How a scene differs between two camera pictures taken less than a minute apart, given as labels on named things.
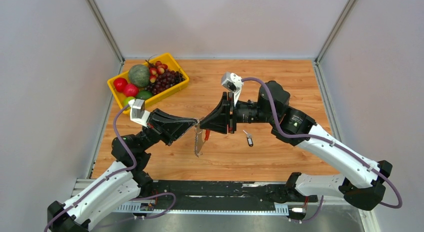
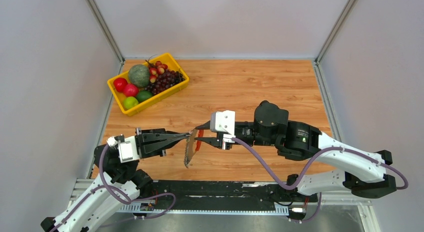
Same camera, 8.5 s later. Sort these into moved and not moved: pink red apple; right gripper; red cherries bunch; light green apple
Moved: right gripper
Not moved: red cherries bunch; light green apple; pink red apple
